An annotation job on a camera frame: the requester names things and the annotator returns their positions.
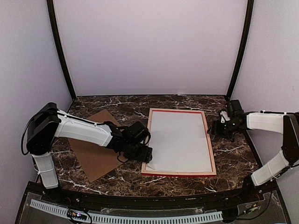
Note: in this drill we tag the landscape photo print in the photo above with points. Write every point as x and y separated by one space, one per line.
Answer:
180 140

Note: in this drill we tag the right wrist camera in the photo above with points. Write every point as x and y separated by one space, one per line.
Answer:
234 108

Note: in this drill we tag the left black corner post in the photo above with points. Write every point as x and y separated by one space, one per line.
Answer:
59 48

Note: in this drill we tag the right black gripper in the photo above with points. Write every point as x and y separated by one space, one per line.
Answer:
216 129

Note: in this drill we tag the red wooden picture frame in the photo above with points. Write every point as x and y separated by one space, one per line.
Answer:
210 149

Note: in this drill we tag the right black corner post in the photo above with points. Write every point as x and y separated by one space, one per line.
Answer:
241 50

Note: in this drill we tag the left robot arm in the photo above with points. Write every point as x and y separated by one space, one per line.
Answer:
50 123

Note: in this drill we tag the brown cardboard backing board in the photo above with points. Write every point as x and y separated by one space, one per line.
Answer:
95 161

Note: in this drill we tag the black corner post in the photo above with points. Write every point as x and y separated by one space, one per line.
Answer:
59 48
241 50

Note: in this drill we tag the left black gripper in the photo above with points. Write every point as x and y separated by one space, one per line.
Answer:
145 156

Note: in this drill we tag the white slotted cable duct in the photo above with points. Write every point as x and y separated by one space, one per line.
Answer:
95 218

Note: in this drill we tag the black front rail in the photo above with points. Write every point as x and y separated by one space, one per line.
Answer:
80 200

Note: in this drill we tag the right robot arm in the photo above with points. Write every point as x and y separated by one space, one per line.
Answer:
275 134

